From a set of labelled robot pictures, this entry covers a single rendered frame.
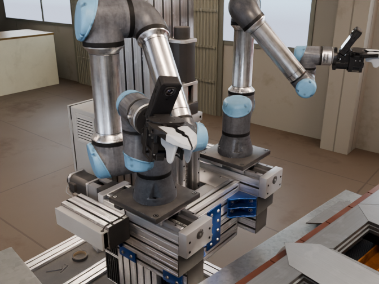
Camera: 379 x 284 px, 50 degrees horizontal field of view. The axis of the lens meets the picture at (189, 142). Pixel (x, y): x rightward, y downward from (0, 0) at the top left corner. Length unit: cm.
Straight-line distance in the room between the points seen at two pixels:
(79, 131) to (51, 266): 102
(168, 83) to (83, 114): 98
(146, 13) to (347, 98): 349
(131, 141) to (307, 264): 76
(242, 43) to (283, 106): 338
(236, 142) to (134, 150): 77
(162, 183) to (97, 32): 52
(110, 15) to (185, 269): 83
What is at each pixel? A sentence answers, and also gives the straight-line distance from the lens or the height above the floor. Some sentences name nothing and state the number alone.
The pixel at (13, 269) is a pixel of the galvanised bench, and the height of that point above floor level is 105.
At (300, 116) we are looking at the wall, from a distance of 502.
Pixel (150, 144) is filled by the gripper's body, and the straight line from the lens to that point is 83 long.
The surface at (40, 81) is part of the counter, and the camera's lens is 754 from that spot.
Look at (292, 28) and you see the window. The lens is 487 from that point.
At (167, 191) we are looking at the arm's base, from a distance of 136.
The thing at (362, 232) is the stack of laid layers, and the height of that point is 83.
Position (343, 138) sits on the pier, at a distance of 460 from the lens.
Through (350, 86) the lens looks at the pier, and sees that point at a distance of 445.
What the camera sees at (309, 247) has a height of 86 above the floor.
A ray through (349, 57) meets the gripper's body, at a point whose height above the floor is 144.
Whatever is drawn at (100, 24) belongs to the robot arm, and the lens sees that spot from 115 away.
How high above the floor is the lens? 172
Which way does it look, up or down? 22 degrees down
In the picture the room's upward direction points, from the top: straight up
